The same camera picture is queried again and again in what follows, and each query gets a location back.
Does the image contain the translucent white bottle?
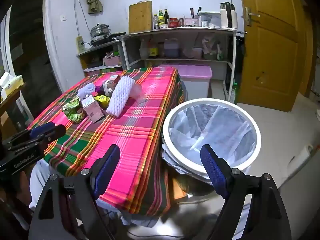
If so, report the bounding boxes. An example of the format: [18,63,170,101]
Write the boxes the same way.
[139,40,150,59]

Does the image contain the white yellow tissue box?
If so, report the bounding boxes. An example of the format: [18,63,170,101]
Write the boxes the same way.
[0,72,24,97]

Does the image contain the white paper roll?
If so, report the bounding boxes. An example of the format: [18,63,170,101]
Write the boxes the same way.
[291,145,314,167]

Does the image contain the white black electric kettle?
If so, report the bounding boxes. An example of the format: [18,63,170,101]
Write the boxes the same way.
[219,2,238,29]

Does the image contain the pink plastic basket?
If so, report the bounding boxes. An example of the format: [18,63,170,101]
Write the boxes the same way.
[103,55,122,67]

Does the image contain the translucent white bin liner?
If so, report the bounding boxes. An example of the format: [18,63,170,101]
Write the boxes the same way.
[162,104,257,178]

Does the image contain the white round trash bin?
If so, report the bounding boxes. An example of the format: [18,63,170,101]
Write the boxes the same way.
[162,98,262,180]

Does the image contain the green plastic bottle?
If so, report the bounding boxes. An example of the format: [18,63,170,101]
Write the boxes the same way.
[230,79,237,104]

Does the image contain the white appliance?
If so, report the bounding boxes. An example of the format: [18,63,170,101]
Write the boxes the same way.
[277,162,320,240]

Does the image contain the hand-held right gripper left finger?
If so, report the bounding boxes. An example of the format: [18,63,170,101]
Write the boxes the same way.
[28,144,120,240]

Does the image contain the large white shelf unit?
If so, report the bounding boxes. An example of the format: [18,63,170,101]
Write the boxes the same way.
[114,27,247,105]

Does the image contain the wooden cutting board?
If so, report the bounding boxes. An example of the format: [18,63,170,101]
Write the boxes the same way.
[128,1,153,34]

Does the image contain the small white foam net sleeve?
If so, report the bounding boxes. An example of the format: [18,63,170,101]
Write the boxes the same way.
[77,83,96,98]

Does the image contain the metal steamer pot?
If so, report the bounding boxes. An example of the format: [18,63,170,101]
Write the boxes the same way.
[90,24,111,38]

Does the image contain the black induction cooker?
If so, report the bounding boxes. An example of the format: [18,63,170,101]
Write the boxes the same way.
[89,32,127,46]

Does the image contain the clear plastic container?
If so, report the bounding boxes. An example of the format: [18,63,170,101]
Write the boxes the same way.
[199,11,222,27]

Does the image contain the crumpled plastic bags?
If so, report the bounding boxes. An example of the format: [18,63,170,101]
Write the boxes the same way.
[202,36,224,60]

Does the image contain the wooden side table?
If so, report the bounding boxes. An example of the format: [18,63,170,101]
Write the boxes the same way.
[0,82,28,133]

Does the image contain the small white shelf unit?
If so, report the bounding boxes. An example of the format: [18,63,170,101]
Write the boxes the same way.
[76,41,123,77]

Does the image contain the dark liquid plastic jug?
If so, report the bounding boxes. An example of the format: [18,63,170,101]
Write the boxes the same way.
[164,39,179,57]

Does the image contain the pink lidded storage bin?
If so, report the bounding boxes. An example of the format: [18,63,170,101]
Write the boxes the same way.
[159,64,213,99]

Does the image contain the large white foam net sleeve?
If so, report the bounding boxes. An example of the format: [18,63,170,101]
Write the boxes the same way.
[106,76,135,117]

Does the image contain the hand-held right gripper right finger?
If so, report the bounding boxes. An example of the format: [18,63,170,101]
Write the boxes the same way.
[200,144,293,240]

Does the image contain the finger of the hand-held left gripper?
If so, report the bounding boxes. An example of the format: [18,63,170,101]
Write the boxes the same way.
[2,124,67,154]
[10,122,56,143]

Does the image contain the brown pink carton box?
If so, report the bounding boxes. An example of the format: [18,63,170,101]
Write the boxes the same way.
[102,75,121,97]

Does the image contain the pink plaid tablecloth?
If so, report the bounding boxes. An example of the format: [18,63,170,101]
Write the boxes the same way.
[27,66,188,217]

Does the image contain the metal door handle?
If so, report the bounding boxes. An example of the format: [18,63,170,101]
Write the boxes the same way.
[242,6,260,27]

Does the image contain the clear plastic cup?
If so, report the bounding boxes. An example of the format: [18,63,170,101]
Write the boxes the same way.
[129,83,145,103]

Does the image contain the wooden stool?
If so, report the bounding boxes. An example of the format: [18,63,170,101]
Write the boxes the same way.
[172,177,188,200]

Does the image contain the yellow green snack packet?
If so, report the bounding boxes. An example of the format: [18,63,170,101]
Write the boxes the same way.
[94,95,111,108]

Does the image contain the yellow wooden door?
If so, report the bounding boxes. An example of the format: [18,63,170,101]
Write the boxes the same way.
[236,0,315,112]

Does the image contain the pink small carton box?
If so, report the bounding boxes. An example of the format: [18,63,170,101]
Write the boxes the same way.
[80,94,105,123]

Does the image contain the pink utensil holder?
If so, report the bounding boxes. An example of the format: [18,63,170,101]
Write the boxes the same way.
[184,17,200,27]

